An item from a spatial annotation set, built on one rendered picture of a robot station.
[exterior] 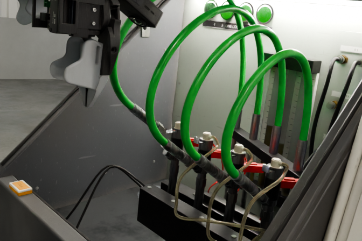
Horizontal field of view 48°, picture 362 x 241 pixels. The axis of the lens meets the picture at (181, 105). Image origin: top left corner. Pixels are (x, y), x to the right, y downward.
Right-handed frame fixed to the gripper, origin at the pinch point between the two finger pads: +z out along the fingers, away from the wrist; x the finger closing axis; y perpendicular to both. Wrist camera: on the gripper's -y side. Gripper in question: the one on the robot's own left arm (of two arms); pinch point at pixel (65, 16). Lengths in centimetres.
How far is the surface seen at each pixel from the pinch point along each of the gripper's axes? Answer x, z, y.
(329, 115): 7, 52, -28
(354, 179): 29, 42, -7
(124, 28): 1.8, 7.6, -5.9
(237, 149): 9.6, 36.0, -4.3
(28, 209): -17.8, 23.7, 26.8
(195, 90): 15.3, 19.2, -2.3
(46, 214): -14.3, 25.9, 25.3
